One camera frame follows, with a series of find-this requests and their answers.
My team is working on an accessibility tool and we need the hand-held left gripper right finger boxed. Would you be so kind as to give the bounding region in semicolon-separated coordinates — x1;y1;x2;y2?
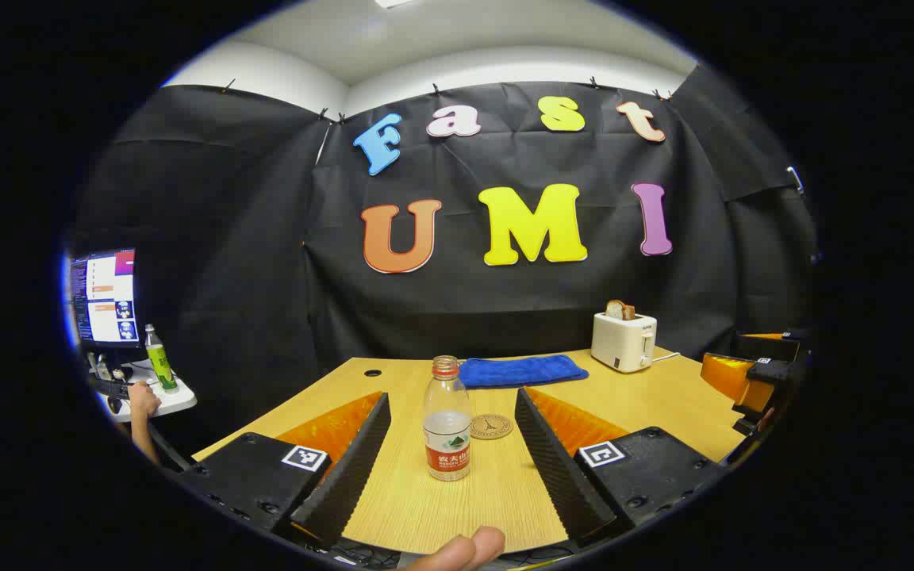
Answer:
514;386;732;548

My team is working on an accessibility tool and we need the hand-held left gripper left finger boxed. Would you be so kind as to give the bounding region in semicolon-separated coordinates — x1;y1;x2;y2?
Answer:
179;390;392;548

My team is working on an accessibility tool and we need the round wooden coaster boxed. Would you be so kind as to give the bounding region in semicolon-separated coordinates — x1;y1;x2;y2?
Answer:
470;413;514;440

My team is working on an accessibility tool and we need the clear plastic water bottle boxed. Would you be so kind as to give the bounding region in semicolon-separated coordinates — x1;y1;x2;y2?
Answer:
423;355;472;482

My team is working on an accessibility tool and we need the green drink bottle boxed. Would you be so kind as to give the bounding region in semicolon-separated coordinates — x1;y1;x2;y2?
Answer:
144;324;179;393

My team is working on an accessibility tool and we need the blue folded towel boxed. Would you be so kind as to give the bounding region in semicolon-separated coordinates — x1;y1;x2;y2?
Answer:
458;354;589;389

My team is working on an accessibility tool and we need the white toaster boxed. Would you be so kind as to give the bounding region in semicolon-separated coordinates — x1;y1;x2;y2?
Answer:
590;312;658;374

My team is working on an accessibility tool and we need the small white side table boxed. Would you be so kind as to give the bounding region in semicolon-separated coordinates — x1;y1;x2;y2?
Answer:
96;361;198;421

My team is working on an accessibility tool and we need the black backdrop cloth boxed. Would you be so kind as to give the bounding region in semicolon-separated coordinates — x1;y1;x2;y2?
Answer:
68;67;819;445

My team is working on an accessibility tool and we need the computer monitor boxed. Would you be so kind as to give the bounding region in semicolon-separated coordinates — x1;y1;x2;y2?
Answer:
68;250;140;350

